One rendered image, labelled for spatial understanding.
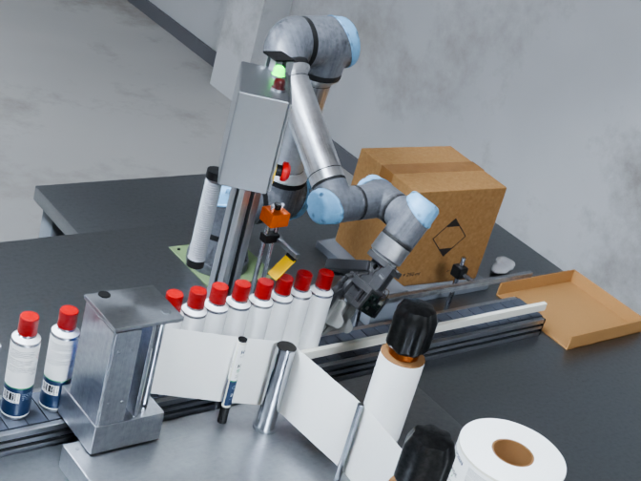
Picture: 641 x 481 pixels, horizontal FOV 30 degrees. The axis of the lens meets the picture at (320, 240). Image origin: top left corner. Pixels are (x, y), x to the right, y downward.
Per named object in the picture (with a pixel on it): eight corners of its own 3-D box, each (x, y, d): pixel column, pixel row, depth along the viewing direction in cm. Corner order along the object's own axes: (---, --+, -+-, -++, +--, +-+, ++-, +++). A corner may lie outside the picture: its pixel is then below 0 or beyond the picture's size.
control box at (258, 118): (217, 185, 222) (238, 91, 213) (220, 149, 237) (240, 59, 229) (270, 196, 223) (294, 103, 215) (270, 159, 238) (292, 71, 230)
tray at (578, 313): (567, 350, 296) (572, 337, 294) (495, 295, 313) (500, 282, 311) (640, 332, 314) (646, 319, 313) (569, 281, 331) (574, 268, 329)
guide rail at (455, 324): (177, 386, 230) (179, 379, 229) (175, 384, 231) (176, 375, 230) (545, 310, 297) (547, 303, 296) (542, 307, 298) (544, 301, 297)
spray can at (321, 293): (300, 363, 251) (324, 280, 242) (286, 349, 255) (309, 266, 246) (320, 358, 255) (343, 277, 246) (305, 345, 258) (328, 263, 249)
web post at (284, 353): (260, 437, 225) (283, 355, 217) (247, 423, 228) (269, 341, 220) (280, 432, 228) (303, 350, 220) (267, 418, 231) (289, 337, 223)
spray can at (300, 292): (276, 364, 249) (299, 280, 240) (266, 349, 253) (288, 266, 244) (298, 362, 251) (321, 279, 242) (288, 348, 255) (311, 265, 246)
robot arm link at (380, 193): (344, 174, 256) (376, 198, 249) (384, 170, 263) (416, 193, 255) (337, 206, 260) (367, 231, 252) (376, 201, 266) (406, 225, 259)
